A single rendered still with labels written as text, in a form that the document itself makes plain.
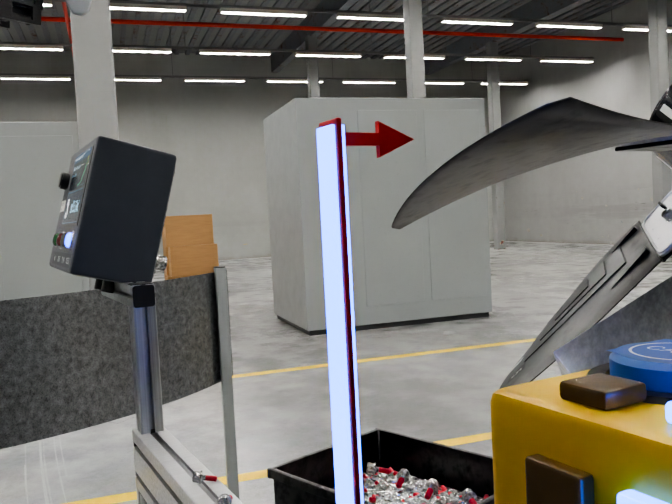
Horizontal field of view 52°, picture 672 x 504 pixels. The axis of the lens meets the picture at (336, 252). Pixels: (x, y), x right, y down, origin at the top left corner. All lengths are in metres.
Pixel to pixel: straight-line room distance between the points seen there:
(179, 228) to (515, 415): 8.24
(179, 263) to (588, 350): 7.95
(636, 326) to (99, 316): 1.77
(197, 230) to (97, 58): 4.07
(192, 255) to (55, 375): 6.40
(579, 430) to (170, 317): 2.18
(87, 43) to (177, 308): 2.70
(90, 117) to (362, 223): 3.03
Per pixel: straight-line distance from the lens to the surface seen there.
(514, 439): 0.23
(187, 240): 8.45
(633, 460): 0.20
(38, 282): 6.39
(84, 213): 0.97
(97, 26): 4.80
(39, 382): 2.13
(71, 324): 2.14
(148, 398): 0.97
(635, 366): 0.23
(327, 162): 0.44
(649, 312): 0.63
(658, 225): 0.78
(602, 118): 0.49
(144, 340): 0.94
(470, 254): 7.22
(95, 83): 4.72
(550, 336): 0.79
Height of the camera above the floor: 1.13
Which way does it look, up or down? 3 degrees down
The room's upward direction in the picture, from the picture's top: 3 degrees counter-clockwise
